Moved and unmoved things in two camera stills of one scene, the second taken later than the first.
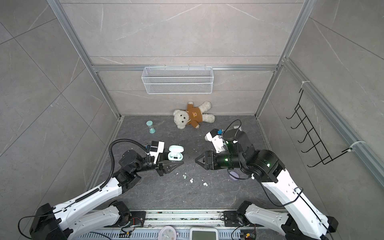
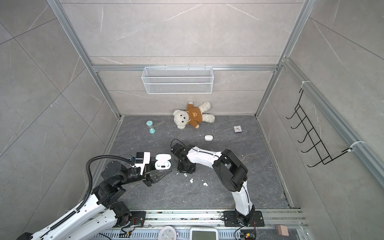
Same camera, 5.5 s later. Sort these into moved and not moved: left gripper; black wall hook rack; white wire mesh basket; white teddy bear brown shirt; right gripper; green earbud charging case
Moved: right gripper; left gripper; green earbud charging case
Not moved: white wire mesh basket; black wall hook rack; white teddy bear brown shirt
